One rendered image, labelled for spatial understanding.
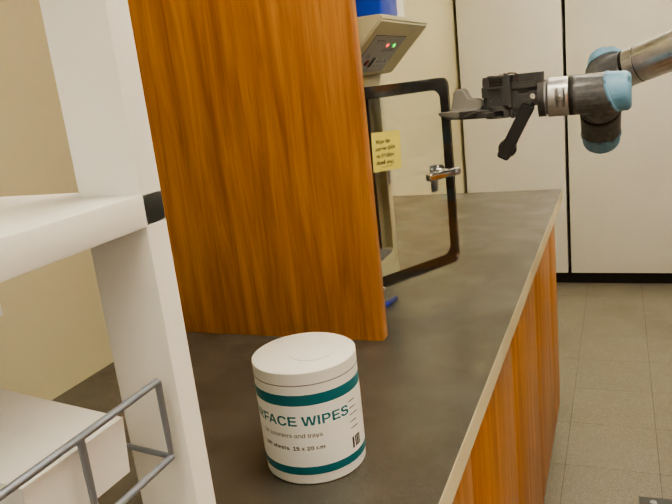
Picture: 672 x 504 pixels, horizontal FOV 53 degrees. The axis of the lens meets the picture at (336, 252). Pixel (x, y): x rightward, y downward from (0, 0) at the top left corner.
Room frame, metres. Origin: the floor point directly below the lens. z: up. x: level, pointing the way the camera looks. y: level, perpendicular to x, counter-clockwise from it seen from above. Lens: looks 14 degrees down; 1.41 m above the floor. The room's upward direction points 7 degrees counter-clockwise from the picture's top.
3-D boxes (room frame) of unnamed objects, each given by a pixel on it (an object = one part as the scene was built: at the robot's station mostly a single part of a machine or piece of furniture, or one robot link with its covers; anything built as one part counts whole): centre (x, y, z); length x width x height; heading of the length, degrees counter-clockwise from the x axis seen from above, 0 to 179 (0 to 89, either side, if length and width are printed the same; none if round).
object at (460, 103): (1.39, -0.28, 1.33); 0.09 x 0.03 x 0.06; 66
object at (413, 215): (1.36, -0.15, 1.19); 0.30 x 0.01 x 0.40; 127
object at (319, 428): (0.79, 0.05, 1.01); 0.13 x 0.13 x 0.15
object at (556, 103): (1.33, -0.46, 1.33); 0.08 x 0.05 x 0.08; 157
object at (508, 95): (1.37, -0.39, 1.34); 0.12 x 0.08 x 0.09; 67
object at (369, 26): (1.39, -0.13, 1.46); 0.32 x 0.12 x 0.10; 157
